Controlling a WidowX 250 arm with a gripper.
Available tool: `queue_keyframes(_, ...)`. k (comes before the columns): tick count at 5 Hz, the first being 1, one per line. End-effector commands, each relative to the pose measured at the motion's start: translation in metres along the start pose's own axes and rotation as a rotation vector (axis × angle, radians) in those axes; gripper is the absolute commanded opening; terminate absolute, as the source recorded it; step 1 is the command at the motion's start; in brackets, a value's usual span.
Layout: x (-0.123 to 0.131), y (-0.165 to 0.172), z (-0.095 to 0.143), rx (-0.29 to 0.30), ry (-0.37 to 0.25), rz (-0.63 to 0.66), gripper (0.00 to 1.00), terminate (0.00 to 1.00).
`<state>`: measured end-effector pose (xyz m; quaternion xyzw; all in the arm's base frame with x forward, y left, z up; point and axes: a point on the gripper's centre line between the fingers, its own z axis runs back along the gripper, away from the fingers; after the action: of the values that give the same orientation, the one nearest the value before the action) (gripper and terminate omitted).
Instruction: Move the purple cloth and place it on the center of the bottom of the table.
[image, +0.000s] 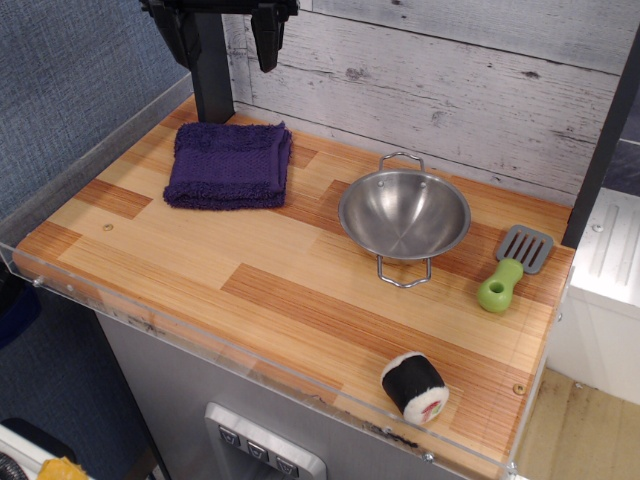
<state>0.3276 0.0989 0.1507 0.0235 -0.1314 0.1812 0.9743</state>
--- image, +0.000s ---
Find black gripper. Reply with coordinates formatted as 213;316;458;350
141;0;299;73

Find purple cloth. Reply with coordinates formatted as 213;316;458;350
163;122;292;210

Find clear acrylic table guard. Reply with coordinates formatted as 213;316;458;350
1;80;573;479

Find toy sushi roll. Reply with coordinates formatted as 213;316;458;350
380;351;450;425

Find silver dispenser button panel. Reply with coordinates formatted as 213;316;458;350
204;402;327;479

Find white ribbed appliance top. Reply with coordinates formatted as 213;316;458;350
571;188;639;307

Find yellow object at bottom corner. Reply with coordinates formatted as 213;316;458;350
36;457;89;480

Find dark grey vertical post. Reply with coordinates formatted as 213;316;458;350
191;13;235;124

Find stainless steel bowl with handles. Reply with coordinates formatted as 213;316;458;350
338;151;471;289

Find grey spatula with green handle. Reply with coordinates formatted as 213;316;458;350
477;224;554;313

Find dark right frame post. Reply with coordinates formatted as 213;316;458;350
561;28;639;249

